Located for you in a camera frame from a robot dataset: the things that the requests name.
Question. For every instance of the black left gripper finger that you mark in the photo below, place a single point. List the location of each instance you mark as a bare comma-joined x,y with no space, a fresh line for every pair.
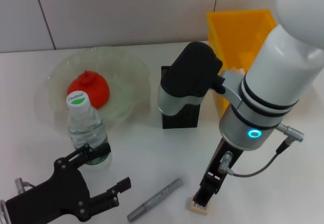
124,184
101,149

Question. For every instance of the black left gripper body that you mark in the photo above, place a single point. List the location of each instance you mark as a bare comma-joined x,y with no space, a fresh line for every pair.
58,196

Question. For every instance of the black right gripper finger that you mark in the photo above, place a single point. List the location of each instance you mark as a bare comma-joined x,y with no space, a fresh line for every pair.
202,197

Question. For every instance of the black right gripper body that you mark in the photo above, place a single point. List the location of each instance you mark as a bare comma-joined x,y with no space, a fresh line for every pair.
217,168

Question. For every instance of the beige eraser with barcode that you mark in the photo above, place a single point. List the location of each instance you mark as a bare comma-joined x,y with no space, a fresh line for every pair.
200,210

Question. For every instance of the clear green-label water bottle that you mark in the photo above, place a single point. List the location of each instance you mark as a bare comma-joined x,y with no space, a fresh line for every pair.
86,125

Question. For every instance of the silver grey marker pen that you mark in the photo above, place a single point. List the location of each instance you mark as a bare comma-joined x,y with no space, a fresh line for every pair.
157,198

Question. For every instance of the orange fruit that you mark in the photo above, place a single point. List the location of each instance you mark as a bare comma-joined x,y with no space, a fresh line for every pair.
97,87

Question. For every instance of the white paper ball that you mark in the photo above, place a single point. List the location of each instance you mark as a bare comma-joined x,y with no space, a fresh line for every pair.
239,70

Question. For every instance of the black mesh pen holder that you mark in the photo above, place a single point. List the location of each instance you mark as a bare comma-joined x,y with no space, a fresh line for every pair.
187,115

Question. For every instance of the pale green glass fruit plate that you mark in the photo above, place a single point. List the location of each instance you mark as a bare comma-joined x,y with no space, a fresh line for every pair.
126,82

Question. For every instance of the yellow plastic bin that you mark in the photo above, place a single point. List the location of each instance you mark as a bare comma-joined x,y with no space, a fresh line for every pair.
235,39

